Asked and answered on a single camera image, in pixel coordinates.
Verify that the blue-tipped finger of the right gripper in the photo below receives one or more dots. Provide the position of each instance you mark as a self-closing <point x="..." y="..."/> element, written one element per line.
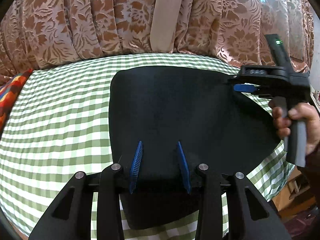
<point x="244" y="88"/>

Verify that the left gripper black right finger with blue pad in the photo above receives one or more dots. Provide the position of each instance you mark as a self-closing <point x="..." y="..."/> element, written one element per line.
<point x="231" y="207"/>

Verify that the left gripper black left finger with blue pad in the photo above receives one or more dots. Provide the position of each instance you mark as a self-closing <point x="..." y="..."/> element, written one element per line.
<point x="69" y="214"/>

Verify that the black pants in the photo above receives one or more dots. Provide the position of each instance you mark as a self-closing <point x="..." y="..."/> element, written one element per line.
<point x="164" y="121"/>

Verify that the person's right hand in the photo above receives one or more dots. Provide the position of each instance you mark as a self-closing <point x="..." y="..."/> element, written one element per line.
<point x="302" y="111"/>

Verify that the colourful checkered pillow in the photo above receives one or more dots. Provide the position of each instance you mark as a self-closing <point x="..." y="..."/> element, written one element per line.
<point x="9" y="94"/>

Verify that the brown floral curtain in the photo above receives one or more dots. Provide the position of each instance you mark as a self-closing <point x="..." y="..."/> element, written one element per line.
<point x="38" y="34"/>

